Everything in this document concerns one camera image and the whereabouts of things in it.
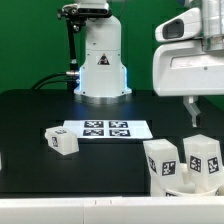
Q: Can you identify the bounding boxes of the black cables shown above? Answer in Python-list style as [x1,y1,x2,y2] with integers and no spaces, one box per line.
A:
[31,71,81,90]

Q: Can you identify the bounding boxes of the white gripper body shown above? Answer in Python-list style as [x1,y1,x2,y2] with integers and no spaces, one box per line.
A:
[152,40,224,96]

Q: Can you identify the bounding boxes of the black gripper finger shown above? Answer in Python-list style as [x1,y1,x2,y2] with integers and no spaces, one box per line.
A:
[183,96,201,128]

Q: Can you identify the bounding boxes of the white marker sheet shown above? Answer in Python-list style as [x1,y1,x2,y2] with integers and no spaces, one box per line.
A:
[63,120,153,139]

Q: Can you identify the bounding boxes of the white front wall rail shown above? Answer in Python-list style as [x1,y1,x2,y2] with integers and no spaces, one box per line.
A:
[0,196,224,224]

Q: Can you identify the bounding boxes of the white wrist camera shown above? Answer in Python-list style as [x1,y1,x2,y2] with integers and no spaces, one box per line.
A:
[155,7,202,42]

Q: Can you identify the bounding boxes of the white round stool seat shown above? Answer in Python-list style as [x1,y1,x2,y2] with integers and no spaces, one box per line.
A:
[149,162,224,198]

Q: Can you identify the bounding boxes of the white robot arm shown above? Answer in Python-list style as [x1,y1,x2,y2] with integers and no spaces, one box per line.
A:
[75,0,224,126]

